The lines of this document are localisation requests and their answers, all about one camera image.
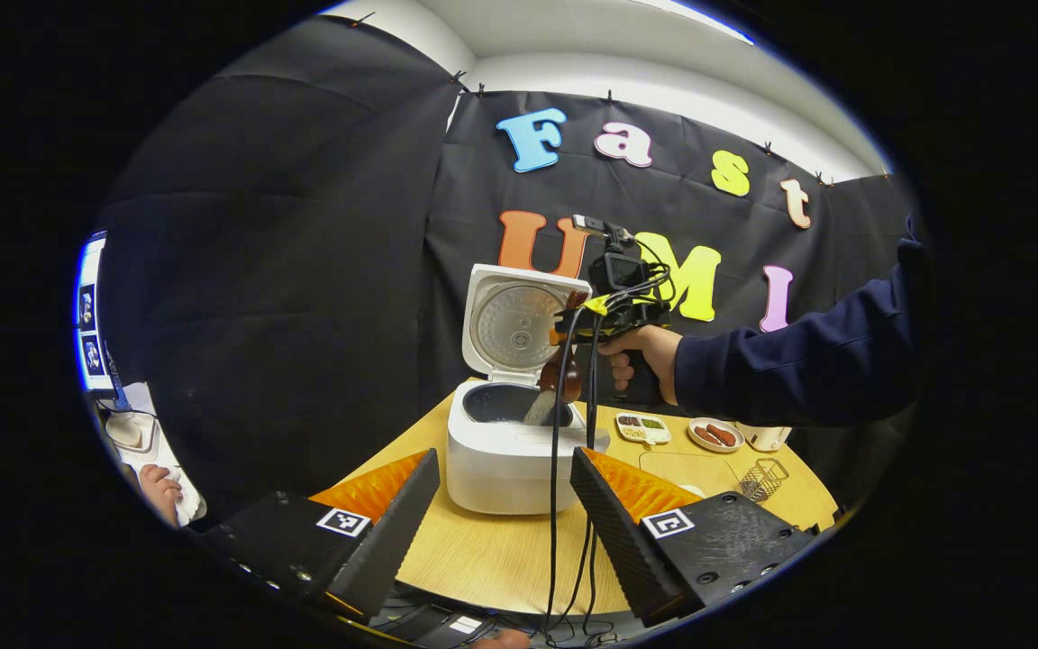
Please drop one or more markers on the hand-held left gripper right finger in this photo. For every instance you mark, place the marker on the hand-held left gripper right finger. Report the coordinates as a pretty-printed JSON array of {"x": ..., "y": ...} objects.
[{"x": 618, "y": 541}]

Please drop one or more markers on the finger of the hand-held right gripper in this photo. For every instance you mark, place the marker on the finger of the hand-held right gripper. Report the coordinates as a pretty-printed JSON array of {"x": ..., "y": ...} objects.
[{"x": 573, "y": 326}]

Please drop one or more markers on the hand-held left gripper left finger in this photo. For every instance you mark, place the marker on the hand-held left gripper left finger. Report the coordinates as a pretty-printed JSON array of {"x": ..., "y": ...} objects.
[{"x": 388, "y": 541}]

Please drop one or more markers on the brown wooden spoon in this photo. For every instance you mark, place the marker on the brown wooden spoon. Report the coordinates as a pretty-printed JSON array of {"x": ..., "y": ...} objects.
[{"x": 569, "y": 379}]

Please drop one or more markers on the white rice cooker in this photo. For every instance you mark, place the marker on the white rice cooker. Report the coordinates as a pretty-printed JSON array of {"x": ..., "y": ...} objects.
[{"x": 492, "y": 469}]

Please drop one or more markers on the square chopstick holder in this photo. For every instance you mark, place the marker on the square chopstick holder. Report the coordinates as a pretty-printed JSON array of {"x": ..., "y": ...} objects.
[{"x": 764, "y": 479}]

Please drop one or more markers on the clear plastic container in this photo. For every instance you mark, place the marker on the clear plastic container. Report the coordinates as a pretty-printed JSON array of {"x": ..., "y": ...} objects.
[{"x": 672, "y": 469}]

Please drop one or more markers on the white divided grain dish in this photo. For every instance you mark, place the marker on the white divided grain dish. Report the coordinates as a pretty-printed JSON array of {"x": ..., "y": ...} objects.
[{"x": 643, "y": 428}]

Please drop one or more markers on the round white plate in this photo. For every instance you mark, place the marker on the round white plate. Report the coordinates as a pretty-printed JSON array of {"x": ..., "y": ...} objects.
[{"x": 715, "y": 448}]

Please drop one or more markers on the brown meat piece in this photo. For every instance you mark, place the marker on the brown meat piece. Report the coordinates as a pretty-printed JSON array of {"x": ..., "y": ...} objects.
[
  {"x": 724, "y": 434},
  {"x": 706, "y": 436}
]

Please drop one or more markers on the white toaster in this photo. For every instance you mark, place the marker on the white toaster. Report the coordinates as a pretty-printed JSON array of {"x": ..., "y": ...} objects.
[{"x": 764, "y": 439}]

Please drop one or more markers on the white side table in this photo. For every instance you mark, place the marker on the white side table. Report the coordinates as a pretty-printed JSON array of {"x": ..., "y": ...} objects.
[{"x": 133, "y": 437}]

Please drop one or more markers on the black backdrop cloth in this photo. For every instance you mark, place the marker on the black backdrop cloth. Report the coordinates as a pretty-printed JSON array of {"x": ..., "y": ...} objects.
[{"x": 285, "y": 270}]

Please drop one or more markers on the lit display screen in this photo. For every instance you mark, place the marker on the lit display screen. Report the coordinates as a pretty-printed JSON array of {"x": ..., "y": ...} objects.
[{"x": 91, "y": 315}]

